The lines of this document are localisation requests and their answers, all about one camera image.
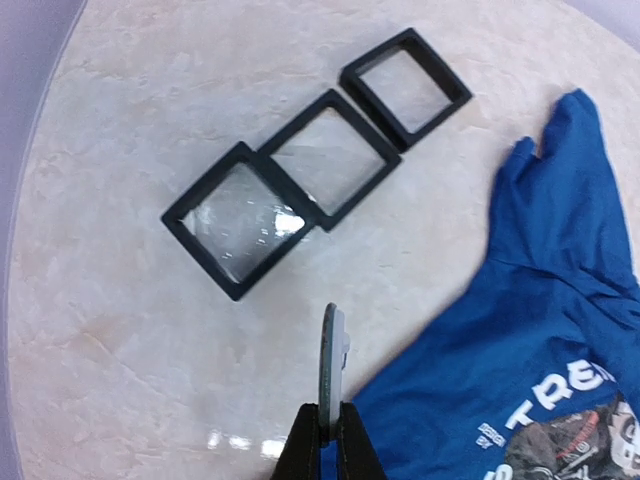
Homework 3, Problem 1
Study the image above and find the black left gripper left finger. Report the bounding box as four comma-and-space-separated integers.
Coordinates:
272, 403, 320, 480

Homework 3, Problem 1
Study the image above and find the blue printed t-shirt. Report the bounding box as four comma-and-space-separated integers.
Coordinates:
319, 88, 640, 480

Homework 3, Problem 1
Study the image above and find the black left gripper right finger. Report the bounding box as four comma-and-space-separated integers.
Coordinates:
336, 402, 387, 480

